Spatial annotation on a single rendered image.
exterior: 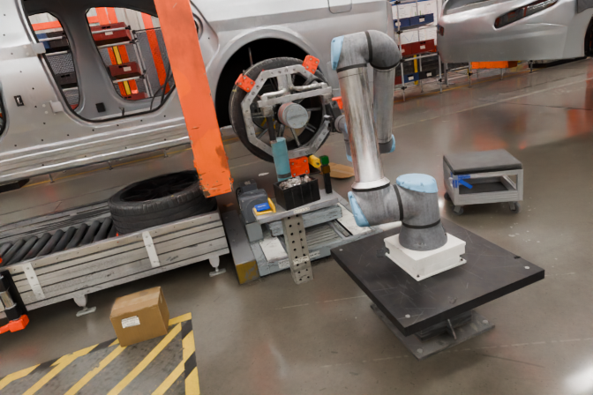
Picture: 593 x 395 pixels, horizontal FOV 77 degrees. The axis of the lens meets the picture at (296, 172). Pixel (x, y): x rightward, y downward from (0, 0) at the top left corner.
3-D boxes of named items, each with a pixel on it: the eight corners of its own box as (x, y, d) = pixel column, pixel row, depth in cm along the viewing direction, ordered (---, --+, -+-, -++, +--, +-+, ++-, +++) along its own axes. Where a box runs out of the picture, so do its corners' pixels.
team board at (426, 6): (439, 84, 838) (434, -12, 779) (454, 84, 792) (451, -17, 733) (380, 96, 799) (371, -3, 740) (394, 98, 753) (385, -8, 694)
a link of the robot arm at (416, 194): (446, 221, 144) (442, 178, 139) (401, 229, 145) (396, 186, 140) (432, 207, 158) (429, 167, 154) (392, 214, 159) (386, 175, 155)
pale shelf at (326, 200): (326, 192, 211) (326, 188, 210) (339, 203, 195) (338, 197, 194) (252, 212, 201) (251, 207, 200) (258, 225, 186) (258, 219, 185)
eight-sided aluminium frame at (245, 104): (334, 145, 244) (322, 59, 228) (338, 147, 238) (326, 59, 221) (252, 165, 232) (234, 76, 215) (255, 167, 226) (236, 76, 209)
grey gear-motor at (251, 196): (264, 216, 280) (255, 172, 270) (277, 239, 241) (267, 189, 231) (240, 222, 276) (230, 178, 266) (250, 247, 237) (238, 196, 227)
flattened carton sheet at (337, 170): (330, 162, 407) (329, 159, 406) (366, 170, 363) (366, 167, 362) (307, 171, 392) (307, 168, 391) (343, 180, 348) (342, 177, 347)
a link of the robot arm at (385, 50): (396, 18, 140) (390, 140, 192) (364, 25, 141) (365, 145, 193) (405, 34, 133) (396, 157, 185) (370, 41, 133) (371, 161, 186)
